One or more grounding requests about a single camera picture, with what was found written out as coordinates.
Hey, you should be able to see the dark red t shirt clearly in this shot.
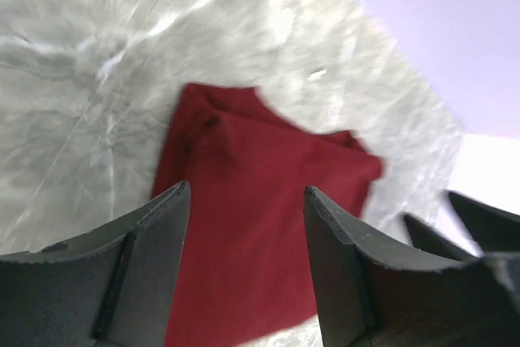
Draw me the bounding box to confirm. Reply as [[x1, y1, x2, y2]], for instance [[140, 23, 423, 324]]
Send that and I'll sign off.
[[153, 84, 383, 346]]

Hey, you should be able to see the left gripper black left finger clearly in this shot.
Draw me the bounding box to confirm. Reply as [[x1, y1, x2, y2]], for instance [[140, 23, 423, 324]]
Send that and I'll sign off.
[[1, 181, 191, 346]]

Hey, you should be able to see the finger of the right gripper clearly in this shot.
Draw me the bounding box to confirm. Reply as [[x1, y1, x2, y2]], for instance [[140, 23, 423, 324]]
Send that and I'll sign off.
[[447, 191, 520, 252], [402, 213, 474, 261]]

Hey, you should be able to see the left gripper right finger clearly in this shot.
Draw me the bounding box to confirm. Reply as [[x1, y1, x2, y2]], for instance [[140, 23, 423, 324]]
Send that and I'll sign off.
[[304, 187, 519, 346]]

